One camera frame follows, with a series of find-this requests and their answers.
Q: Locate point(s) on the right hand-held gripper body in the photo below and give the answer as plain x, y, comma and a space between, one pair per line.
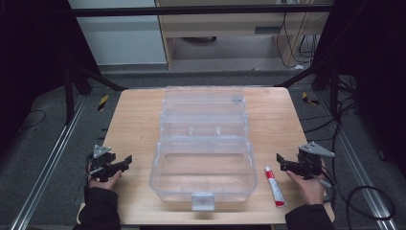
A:
309, 161

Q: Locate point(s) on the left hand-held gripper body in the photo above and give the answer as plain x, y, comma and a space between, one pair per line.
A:
105, 166

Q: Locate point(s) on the person's left hand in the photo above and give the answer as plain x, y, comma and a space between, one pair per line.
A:
107, 182

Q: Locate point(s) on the person's right hand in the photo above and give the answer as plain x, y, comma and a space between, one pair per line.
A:
308, 188

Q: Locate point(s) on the white and red tube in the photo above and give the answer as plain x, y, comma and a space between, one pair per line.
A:
275, 188

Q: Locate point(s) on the yellow and black tape marker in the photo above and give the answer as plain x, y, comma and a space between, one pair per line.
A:
309, 99
102, 103

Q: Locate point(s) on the black metal stand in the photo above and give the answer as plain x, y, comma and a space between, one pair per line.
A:
69, 96
333, 92

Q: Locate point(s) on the clear plastic storage box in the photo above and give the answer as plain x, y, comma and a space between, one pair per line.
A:
204, 150

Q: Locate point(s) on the white plug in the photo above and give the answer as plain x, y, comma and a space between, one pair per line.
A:
298, 67

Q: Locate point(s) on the black curtain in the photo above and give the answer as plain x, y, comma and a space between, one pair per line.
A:
32, 57
376, 64

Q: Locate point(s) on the white cabinet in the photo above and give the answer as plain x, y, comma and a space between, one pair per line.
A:
121, 38

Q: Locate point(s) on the light wooden desk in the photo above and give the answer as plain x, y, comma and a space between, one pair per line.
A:
223, 28

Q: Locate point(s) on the black horizontal metal bar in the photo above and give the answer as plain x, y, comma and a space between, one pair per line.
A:
191, 11

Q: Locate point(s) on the aluminium floor rail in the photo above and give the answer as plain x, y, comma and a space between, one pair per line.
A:
48, 159
360, 172

